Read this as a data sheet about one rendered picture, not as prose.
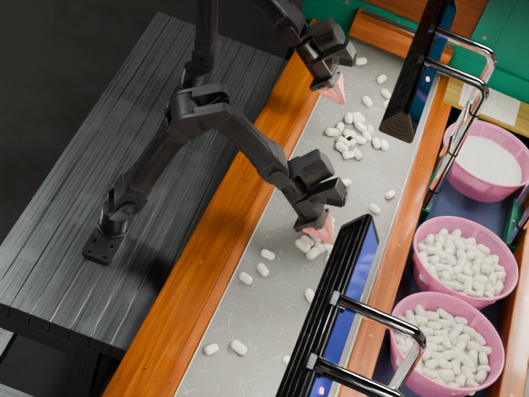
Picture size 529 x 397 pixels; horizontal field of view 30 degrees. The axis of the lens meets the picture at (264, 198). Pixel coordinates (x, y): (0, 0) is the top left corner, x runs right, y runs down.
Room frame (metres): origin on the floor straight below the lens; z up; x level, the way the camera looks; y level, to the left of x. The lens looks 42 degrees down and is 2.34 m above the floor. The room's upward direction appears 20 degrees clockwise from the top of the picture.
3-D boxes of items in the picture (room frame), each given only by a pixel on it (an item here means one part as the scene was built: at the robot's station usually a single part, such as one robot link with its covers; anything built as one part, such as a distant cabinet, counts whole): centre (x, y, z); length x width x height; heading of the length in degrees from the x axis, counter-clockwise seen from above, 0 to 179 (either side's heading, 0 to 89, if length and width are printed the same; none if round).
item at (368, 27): (2.52, -0.22, 0.83); 0.30 x 0.06 x 0.07; 86
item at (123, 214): (1.56, 0.30, 0.77); 0.09 x 0.06 x 0.06; 22
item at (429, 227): (1.78, -0.50, 0.72); 0.27 x 0.27 x 0.10
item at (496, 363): (1.51, -0.48, 0.72); 0.27 x 0.27 x 0.10
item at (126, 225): (1.55, 0.30, 0.71); 0.20 x 0.07 x 0.08; 179
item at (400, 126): (2.07, -0.24, 1.08); 0.62 x 0.08 x 0.07; 176
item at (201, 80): (2.15, 0.30, 0.71); 0.20 x 0.07 x 0.08; 179
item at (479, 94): (2.06, -0.32, 0.90); 0.20 x 0.19 x 0.45; 176
